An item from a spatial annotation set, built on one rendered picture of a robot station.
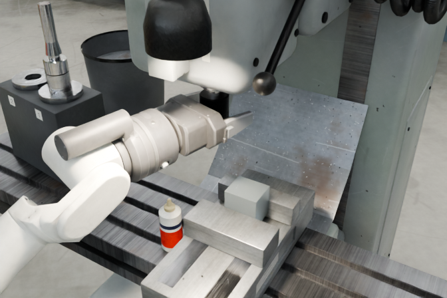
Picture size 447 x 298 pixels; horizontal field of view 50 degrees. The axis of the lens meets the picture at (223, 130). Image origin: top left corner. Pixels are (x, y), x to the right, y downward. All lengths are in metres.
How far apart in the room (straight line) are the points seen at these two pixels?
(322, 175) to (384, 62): 0.28
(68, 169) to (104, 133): 0.07
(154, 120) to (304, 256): 0.40
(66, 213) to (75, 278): 1.64
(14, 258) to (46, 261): 1.71
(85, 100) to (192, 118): 0.38
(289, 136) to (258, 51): 0.52
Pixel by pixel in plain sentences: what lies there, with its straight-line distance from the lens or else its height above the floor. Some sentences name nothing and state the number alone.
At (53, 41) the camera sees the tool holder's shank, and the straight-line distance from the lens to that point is 1.01.
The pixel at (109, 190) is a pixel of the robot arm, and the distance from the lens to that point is 0.62.
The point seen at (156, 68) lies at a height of 1.35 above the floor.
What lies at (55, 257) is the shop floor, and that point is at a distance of 2.36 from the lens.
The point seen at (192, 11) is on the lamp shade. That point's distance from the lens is 0.49.
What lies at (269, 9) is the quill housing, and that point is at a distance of 0.63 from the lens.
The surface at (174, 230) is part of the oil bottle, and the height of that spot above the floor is 1.01.
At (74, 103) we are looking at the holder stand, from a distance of 1.02.
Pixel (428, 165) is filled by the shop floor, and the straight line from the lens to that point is 3.02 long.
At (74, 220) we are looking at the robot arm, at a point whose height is 1.21.
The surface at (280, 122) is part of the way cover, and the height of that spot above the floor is 1.04.
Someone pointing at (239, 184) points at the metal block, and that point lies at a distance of 0.82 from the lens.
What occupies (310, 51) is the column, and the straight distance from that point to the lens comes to 1.08.
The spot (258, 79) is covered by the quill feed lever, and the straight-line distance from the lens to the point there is 0.59.
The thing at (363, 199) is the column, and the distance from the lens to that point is 1.21.
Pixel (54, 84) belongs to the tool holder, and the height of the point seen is 1.18.
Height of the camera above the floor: 1.60
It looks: 31 degrees down
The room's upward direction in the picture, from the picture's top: straight up
